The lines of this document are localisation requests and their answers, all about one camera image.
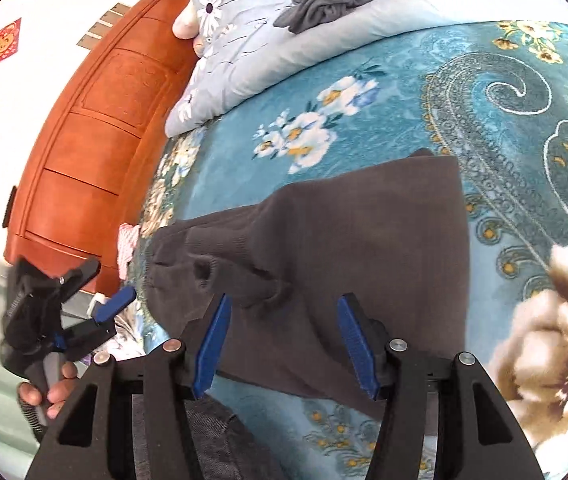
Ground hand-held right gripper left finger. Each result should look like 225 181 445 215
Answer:
24 292 233 480

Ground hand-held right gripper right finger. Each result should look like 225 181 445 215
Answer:
336 294 547 480

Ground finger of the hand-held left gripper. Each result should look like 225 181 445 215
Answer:
56 287 138 361
58 258 102 306

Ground dark grey pants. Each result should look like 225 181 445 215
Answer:
146 147 471 411

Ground person's left hand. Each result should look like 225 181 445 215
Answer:
18 363 81 419

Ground pink checked cloth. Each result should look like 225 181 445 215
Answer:
116 223 141 282

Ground person's grey trouser leg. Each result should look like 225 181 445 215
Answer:
131 394 287 480

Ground orange wooden headboard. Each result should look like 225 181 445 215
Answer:
6 0 199 296

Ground teal floral blanket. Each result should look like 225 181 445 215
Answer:
114 20 568 480

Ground light blue floral duvet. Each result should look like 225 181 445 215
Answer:
164 0 568 138

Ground grey crumpled garment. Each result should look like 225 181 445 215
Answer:
274 0 389 35

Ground grey wall panel strip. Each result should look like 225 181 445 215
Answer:
76 2 130 52

